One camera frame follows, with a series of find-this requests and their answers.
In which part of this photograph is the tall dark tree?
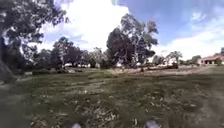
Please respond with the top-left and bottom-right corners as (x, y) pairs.
(105, 13), (160, 69)

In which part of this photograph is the green grass field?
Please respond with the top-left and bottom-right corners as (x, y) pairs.
(0, 64), (224, 128)

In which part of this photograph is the row of trees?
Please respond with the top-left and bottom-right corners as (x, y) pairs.
(31, 36), (108, 71)

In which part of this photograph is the small palm-like tree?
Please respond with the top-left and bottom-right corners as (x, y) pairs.
(167, 50), (184, 69)

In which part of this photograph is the red-roofed building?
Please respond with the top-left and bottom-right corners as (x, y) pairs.
(199, 53), (224, 66)

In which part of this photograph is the large leaning tree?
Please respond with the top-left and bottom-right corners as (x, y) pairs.
(0, 0), (69, 84)

